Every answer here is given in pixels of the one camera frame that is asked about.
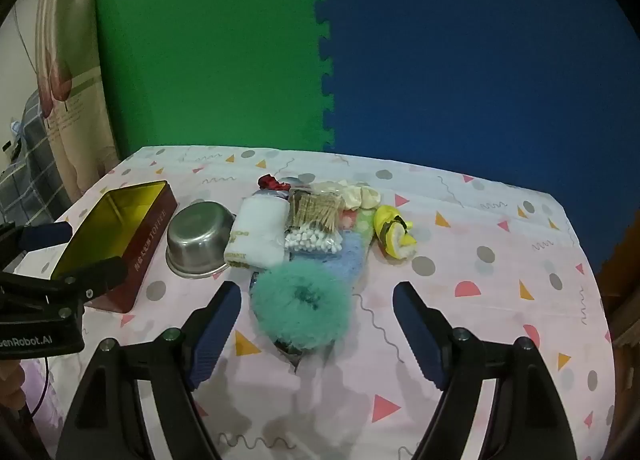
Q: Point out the gold tin box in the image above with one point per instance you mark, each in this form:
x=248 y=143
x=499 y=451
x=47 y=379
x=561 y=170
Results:
x=145 y=250

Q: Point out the cream scrunchie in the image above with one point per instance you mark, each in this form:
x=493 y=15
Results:
x=360 y=196

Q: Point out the beige printed curtain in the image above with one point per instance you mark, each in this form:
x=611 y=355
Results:
x=75 y=90

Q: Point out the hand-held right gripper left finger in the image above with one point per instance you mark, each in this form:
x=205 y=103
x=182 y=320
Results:
x=215 y=330

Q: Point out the green foam mat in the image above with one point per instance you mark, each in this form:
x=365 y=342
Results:
x=210 y=50

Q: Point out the blue foam mat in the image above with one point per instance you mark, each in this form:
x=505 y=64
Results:
x=475 y=65

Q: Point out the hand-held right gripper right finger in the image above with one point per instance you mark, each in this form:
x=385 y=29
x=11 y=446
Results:
x=420 y=335

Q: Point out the grey plaid blanket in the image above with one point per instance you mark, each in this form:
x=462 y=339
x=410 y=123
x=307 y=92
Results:
x=35 y=165

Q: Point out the pink patterned tablecloth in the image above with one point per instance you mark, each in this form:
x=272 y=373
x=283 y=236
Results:
x=475 y=320

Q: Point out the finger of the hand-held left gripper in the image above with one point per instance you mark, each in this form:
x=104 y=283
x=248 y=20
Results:
x=45 y=234
x=95 y=275

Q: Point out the bag of cotton swabs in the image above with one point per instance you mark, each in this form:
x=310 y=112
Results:
x=312 y=241

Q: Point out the bag of toothpicks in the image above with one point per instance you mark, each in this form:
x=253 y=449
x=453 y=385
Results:
x=315 y=212

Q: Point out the white sock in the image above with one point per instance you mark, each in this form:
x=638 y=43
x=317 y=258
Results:
x=260 y=230

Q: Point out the floral pink green cloth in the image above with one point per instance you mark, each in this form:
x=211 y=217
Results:
x=359 y=222

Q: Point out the steel bowl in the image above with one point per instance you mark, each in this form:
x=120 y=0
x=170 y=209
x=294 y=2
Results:
x=197 y=240

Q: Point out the yellow plush toy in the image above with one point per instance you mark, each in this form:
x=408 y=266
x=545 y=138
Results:
x=392 y=232

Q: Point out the light blue towel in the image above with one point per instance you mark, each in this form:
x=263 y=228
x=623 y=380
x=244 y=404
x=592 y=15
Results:
x=347 y=255

